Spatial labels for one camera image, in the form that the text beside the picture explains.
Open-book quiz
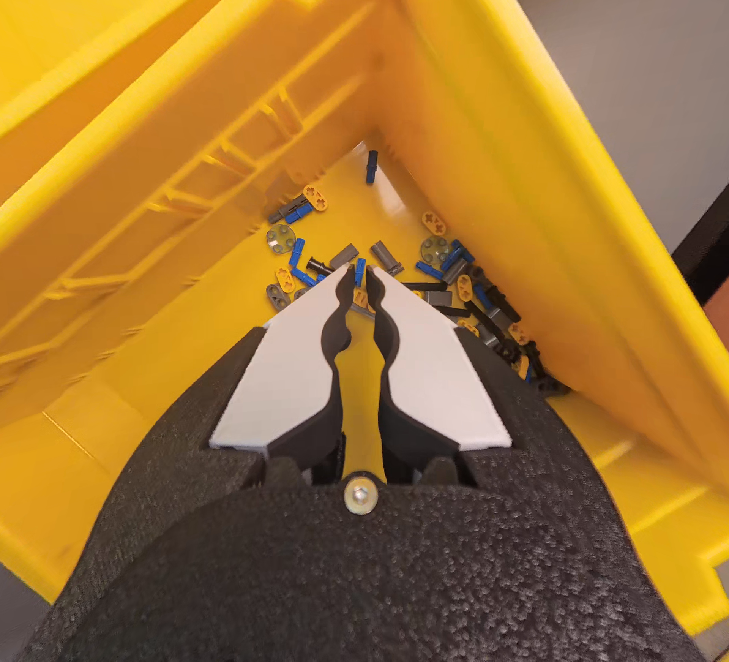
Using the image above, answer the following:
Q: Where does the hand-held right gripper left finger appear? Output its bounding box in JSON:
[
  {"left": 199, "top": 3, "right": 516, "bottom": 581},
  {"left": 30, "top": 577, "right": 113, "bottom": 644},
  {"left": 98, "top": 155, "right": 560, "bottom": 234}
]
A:
[{"left": 208, "top": 265, "right": 355, "bottom": 485}]

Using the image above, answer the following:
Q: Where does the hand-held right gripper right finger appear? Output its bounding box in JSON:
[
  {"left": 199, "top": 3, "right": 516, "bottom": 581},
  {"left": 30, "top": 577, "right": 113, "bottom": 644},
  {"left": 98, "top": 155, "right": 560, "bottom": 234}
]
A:
[{"left": 364, "top": 266, "right": 513, "bottom": 485}]

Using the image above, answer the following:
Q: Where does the pile of small lego pieces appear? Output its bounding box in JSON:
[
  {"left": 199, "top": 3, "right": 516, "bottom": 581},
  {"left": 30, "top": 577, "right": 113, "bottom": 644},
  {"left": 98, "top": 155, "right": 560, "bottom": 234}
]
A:
[{"left": 264, "top": 149, "right": 571, "bottom": 396}]

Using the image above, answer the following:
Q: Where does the yellow plastic bin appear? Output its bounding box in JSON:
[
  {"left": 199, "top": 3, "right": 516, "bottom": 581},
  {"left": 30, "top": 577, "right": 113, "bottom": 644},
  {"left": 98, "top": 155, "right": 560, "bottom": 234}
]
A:
[{"left": 0, "top": 0, "right": 729, "bottom": 639}]

